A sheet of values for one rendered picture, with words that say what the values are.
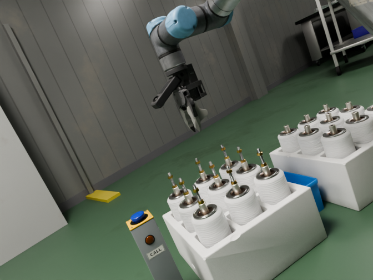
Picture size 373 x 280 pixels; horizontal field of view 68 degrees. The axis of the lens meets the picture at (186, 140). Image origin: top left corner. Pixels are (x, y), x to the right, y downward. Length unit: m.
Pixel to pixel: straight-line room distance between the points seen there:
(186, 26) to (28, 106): 2.16
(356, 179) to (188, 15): 0.74
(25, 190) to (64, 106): 0.90
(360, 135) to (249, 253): 0.59
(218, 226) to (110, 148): 2.23
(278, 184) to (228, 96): 3.27
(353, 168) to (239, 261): 0.49
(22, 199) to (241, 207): 1.77
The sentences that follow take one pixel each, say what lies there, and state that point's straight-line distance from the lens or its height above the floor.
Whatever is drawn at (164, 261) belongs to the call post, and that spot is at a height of 0.19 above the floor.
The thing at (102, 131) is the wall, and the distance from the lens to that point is 2.90.
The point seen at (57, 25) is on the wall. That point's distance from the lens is 3.08.
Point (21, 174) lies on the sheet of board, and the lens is 2.32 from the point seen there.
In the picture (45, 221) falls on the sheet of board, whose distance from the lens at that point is 2.32.
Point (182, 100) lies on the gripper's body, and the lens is 0.87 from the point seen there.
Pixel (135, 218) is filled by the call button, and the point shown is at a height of 0.33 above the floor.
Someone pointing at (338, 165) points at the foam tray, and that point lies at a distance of 1.04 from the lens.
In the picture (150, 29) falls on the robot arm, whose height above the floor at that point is 0.79.
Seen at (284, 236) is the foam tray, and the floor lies 0.09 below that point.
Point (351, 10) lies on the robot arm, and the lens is 0.45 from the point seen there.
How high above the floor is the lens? 0.60
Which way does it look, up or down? 10 degrees down
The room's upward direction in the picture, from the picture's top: 23 degrees counter-clockwise
